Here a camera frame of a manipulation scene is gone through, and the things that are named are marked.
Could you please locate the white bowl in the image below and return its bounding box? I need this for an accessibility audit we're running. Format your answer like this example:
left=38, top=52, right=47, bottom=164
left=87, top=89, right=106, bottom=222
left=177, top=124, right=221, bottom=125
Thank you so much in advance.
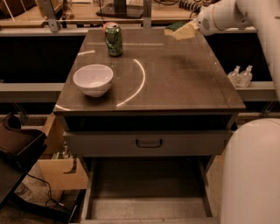
left=73, top=64, right=114, bottom=97

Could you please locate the black monitor stand base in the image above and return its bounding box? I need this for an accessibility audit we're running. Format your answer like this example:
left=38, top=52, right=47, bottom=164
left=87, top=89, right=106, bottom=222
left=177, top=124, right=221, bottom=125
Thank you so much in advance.
left=96, top=0, right=144, bottom=19

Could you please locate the green and yellow sponge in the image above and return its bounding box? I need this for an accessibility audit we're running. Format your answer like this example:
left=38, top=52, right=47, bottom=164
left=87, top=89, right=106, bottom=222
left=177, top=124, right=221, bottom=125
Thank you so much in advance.
left=165, top=21, right=186, bottom=32

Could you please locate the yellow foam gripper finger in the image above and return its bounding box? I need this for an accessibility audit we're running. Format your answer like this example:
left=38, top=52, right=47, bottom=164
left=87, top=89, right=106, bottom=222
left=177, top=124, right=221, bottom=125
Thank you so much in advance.
left=164, top=20, right=199, bottom=40

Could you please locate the green soda can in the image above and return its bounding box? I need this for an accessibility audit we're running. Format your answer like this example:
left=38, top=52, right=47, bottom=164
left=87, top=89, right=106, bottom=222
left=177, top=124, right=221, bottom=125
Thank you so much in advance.
left=105, top=23, right=123, bottom=57

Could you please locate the grey drawer cabinet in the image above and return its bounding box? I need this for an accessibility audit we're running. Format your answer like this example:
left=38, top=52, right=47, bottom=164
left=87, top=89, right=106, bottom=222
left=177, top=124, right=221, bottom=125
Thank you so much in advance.
left=52, top=26, right=247, bottom=224

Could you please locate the black power strip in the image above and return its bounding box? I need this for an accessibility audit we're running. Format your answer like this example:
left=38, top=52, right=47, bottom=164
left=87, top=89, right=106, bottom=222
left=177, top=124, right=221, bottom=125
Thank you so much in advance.
left=178, top=0, right=204, bottom=12

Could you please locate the cardboard box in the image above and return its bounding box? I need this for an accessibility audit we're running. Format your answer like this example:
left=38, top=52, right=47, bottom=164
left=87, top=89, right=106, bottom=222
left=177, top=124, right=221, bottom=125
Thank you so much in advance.
left=38, top=113, right=88, bottom=200

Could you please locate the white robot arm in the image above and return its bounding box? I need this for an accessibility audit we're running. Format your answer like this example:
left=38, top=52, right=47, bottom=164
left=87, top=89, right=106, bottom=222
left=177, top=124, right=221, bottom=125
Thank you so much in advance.
left=164, top=0, right=280, bottom=224

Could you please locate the open bottom drawer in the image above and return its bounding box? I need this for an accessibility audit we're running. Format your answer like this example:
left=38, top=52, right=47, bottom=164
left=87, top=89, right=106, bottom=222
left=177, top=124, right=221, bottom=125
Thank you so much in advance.
left=80, top=157, right=219, bottom=224

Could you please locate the clear sanitizer bottle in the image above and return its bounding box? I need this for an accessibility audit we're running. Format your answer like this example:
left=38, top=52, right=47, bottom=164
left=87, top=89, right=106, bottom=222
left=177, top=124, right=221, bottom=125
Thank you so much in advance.
left=227, top=66, right=240, bottom=88
left=237, top=65, right=252, bottom=88

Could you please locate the black floor cable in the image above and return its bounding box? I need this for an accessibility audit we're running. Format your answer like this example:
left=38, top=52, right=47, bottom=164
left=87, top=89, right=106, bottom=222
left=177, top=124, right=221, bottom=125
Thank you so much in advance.
left=26, top=172, right=71, bottom=214

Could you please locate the clear sanitizer bottle left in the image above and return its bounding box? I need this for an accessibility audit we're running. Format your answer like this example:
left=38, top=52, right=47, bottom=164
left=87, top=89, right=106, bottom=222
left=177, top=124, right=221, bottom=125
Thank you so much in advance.
left=227, top=66, right=240, bottom=88

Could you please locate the clear sanitizer bottle right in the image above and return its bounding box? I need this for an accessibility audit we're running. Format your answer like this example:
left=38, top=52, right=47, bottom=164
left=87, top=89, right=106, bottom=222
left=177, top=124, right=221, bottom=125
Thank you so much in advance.
left=237, top=65, right=252, bottom=88

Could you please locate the dark brown chair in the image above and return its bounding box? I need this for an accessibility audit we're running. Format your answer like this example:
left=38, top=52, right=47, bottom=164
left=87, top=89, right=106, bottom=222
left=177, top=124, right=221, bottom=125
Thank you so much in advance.
left=0, top=114, right=46, bottom=205

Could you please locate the grey middle drawer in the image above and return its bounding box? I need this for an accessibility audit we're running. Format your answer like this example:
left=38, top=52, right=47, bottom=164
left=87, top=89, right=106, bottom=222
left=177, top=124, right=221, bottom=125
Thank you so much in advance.
left=64, top=129, right=232, bottom=158

